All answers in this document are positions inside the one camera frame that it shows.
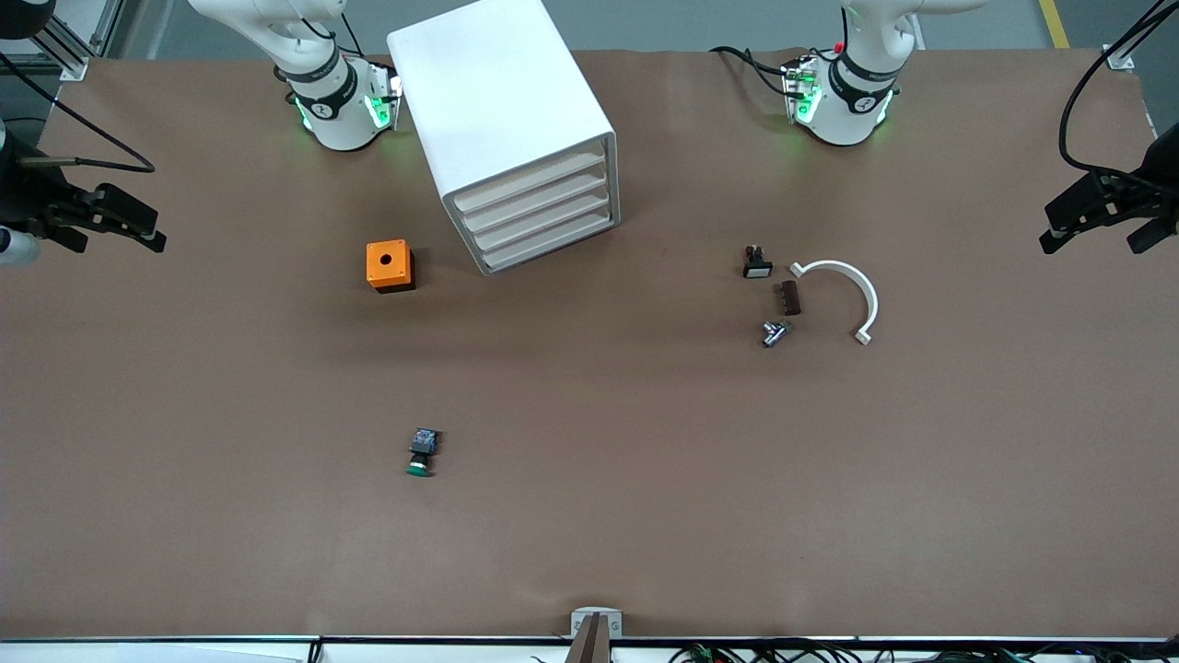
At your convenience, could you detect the aluminium frame profile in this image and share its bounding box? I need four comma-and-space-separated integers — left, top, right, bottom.
1103, 0, 1179, 72
23, 0, 91, 82

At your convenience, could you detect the brown vertical post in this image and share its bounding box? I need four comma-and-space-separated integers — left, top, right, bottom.
564, 612, 613, 663

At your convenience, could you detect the grey metal bracket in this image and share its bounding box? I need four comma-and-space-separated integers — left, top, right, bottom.
570, 607, 624, 639

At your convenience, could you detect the black base cable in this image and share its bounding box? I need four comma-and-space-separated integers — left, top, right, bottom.
709, 44, 795, 98

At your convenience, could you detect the black cable bundle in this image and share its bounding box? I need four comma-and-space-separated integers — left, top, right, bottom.
671, 640, 1179, 663

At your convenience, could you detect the brown table cover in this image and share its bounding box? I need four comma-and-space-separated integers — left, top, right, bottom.
0, 46, 1179, 641

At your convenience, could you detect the green push button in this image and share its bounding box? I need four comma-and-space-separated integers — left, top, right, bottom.
405, 427, 443, 478

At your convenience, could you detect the white semicircular clamp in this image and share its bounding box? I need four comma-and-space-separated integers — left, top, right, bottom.
789, 260, 880, 346

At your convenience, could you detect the white table edge rail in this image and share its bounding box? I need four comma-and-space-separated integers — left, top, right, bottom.
0, 635, 1179, 663

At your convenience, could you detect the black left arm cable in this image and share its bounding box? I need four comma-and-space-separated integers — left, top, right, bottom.
1057, 0, 1179, 176

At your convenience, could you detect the orange button box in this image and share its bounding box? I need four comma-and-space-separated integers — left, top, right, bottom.
366, 239, 416, 294

